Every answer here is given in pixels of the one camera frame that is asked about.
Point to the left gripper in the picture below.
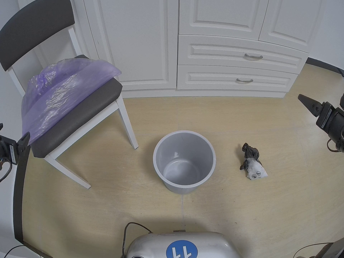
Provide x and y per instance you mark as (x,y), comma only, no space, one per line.
(6,148)

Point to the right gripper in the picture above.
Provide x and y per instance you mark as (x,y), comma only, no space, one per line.
(333,122)

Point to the purple plastic bag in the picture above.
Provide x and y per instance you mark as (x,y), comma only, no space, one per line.
(67,90)

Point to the black plastic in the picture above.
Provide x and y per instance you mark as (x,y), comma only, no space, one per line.
(251,152)

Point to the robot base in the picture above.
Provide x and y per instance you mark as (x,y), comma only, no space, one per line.
(150,246)

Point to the white trash bin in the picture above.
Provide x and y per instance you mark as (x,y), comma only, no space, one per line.
(172,149)

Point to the white chair dark grey seat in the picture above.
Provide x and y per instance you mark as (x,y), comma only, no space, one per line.
(35,23)

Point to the white wardrobe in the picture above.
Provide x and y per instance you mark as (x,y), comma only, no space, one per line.
(228,9)

